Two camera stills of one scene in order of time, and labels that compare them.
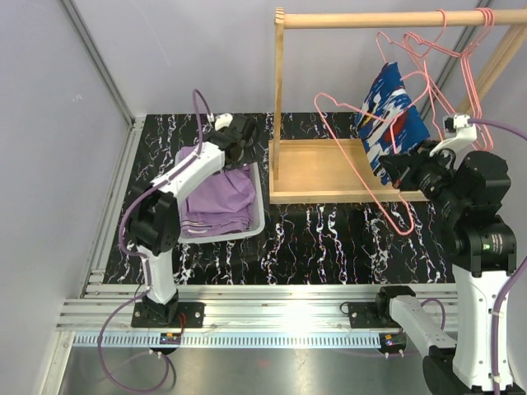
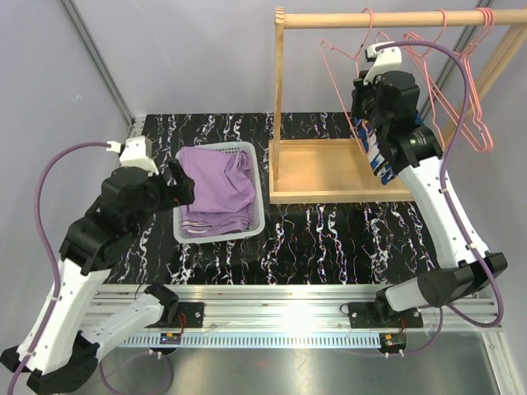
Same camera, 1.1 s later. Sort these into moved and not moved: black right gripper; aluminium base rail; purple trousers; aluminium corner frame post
Moved: black right gripper
Not moved: purple trousers; aluminium base rail; aluminium corner frame post
